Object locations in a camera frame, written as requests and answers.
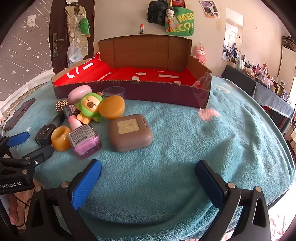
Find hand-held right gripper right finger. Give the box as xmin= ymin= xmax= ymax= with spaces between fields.
xmin=195 ymin=160 xmax=271 ymax=241

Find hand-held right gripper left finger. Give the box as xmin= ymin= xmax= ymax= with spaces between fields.
xmin=25 ymin=159 xmax=102 ymax=241

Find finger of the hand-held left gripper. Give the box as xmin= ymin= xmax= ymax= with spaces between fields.
xmin=0 ymin=131 xmax=30 ymax=158
xmin=14 ymin=146 xmax=54 ymax=174

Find black microphone body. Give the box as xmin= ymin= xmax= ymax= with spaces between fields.
xmin=35 ymin=112 xmax=65 ymax=146

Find orange ring-shaped jar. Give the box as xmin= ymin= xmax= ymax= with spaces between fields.
xmin=51 ymin=126 xmax=72 ymax=152

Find pink perfume bottle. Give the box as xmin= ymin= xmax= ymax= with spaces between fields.
xmin=68 ymin=115 xmax=102 ymax=159

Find dark glitter bottle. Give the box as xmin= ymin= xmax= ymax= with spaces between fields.
xmin=63 ymin=104 xmax=80 ymax=121

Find green capybara figurine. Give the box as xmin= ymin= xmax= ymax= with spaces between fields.
xmin=74 ymin=92 xmax=104 ymax=124

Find brown square case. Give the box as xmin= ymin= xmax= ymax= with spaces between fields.
xmin=109 ymin=114 xmax=153 ymax=152

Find pink egg-shaped device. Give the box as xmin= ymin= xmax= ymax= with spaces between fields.
xmin=68 ymin=85 xmax=92 ymax=105

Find orange round lid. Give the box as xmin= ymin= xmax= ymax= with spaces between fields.
xmin=99 ymin=95 xmax=125 ymax=120

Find brown cardboard box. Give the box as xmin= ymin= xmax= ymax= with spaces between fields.
xmin=51 ymin=35 xmax=212 ymax=109

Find person's left hand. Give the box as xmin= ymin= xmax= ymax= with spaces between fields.
xmin=9 ymin=188 xmax=35 ymax=222

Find black smartphone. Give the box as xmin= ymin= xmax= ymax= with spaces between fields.
xmin=4 ymin=98 xmax=36 ymax=131

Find white plastic bag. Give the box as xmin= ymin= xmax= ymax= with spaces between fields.
xmin=67 ymin=40 xmax=83 ymax=66

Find table with dark cloth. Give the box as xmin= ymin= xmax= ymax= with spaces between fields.
xmin=221 ymin=65 xmax=296 ymax=135

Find clear hanging organizer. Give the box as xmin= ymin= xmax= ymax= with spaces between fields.
xmin=64 ymin=3 xmax=89 ymax=58

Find dark brown door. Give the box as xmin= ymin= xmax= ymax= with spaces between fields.
xmin=49 ymin=0 xmax=95 ymax=70

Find clutter of bottles and cosmetics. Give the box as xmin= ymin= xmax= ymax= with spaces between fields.
xmin=231 ymin=56 xmax=289 ymax=98

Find red printed box liner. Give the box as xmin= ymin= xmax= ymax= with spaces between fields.
xmin=54 ymin=53 xmax=201 ymax=87

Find green plush toy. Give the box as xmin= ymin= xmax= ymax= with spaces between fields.
xmin=78 ymin=17 xmax=91 ymax=37

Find pink plush toy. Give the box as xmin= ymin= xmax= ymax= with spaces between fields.
xmin=193 ymin=46 xmax=207 ymax=65

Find green tote bag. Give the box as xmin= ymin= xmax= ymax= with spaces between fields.
xmin=165 ymin=6 xmax=195 ymax=37

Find black bag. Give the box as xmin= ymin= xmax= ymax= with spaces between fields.
xmin=147 ymin=0 xmax=171 ymax=25

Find metal door handle plate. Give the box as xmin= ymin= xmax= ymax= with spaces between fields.
xmin=52 ymin=34 xmax=64 ymax=57

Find wall mirror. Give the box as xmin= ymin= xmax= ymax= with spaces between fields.
xmin=221 ymin=7 xmax=244 ymax=64

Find wall photos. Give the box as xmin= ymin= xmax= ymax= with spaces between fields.
xmin=199 ymin=0 xmax=220 ymax=18

